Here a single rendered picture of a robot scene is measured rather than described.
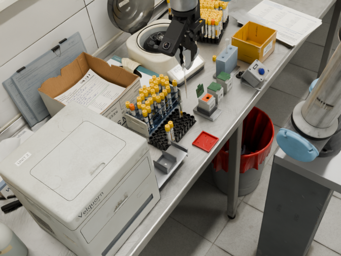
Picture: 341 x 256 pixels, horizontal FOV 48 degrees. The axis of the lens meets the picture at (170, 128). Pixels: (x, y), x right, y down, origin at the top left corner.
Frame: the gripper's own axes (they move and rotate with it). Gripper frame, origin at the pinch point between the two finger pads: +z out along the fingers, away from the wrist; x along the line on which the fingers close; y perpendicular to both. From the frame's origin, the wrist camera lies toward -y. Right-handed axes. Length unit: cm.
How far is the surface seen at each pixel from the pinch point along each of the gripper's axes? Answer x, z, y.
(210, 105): -4.8, 20.7, 6.7
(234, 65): 0.7, 24.2, 33.1
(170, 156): -6.5, 20.2, -18.8
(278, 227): -39, 71, 4
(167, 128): -1.2, 15.7, -12.7
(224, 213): -6, 114, 17
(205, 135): -8.1, 26.3, -1.5
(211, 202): 3, 114, 19
